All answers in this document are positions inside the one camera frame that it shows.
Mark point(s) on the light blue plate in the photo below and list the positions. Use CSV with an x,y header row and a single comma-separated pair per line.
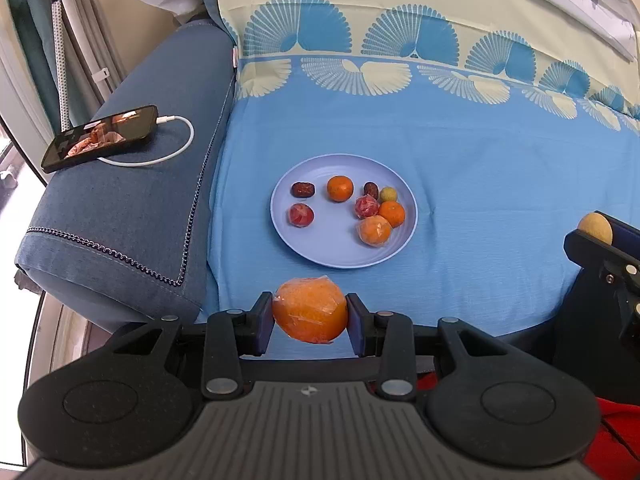
x,y
330,240

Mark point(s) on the black smartphone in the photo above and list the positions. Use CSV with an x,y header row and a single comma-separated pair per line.
x,y
100,137

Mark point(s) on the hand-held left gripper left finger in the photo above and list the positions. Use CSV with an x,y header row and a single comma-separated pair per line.
x,y
263,322

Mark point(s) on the white curtain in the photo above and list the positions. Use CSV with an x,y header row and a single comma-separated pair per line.
x,y
90,20

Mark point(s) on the small mandarin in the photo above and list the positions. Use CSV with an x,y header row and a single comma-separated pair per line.
x,y
392,213
340,188

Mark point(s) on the red garment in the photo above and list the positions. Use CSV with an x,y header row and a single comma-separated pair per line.
x,y
620,440

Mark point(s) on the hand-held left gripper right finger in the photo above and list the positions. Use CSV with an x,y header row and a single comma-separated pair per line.
x,y
356,322

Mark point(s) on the red plastic-wrapped fruit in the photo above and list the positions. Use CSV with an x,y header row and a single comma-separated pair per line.
x,y
300,214
366,207

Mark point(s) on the brown date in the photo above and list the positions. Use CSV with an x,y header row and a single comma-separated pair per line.
x,y
370,189
302,189

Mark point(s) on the large plastic-wrapped orange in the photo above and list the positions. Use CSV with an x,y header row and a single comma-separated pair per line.
x,y
310,310

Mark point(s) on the blue fan-print blanket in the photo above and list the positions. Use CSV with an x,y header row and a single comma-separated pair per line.
x,y
475,160

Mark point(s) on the pale yellow round fruit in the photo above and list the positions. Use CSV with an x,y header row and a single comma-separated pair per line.
x,y
595,227

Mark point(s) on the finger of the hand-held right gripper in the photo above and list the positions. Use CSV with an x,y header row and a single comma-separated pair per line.
x,y
587,252
627,237

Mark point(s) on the blue denim cushion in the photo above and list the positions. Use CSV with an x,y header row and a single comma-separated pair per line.
x,y
145,200

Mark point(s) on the small green fruit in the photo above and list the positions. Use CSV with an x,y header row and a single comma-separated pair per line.
x,y
387,194

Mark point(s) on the white dotted pole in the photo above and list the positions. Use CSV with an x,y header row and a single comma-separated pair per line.
x,y
62,65

